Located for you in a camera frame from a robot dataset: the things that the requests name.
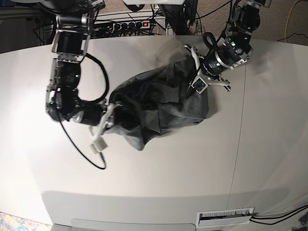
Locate black cables at grommet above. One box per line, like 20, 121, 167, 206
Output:
250, 205, 308, 226

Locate white cable grommet box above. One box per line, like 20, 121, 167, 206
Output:
196, 207, 255, 228

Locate yellow cable on carpet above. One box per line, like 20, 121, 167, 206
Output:
283, 0, 296, 41

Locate black power strip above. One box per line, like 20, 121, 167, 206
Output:
113, 21, 150, 30

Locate grey table leg column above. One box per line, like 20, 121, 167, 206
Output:
159, 4, 178, 35

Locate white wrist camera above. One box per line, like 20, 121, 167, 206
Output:
192, 76, 208, 94
90, 136, 108, 154

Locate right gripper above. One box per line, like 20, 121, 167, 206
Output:
72, 101, 123, 142

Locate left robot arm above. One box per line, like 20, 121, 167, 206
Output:
184, 0, 271, 94

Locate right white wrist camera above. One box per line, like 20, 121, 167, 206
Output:
90, 136, 108, 154

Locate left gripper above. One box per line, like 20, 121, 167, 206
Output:
184, 44, 231, 91

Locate grey T-shirt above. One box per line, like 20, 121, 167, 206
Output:
105, 58, 209, 151

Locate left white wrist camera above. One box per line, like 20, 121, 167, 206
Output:
192, 76, 208, 94

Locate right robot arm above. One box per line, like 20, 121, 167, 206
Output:
38, 0, 115, 141

